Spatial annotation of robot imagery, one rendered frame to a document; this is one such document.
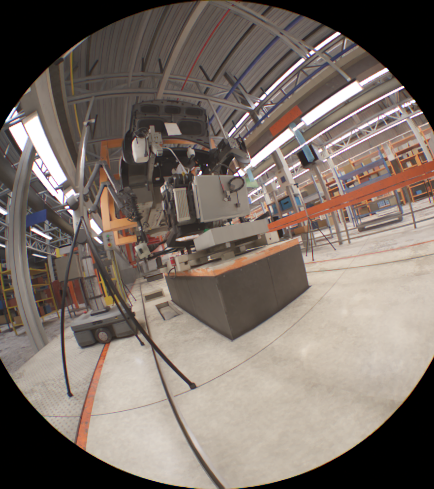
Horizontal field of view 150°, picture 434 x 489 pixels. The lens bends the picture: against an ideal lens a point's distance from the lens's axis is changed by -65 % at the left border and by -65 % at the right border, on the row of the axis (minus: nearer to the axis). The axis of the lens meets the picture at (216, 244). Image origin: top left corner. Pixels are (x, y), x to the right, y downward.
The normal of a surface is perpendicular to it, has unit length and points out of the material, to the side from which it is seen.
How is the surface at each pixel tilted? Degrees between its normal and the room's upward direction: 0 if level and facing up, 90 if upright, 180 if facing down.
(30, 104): 180
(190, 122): 117
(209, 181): 106
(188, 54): 180
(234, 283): 90
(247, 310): 90
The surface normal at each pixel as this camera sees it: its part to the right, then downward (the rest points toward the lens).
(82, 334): 0.47, -0.18
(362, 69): -0.85, 0.22
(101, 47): 0.27, 0.96
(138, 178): 0.52, 0.49
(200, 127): 0.44, 0.29
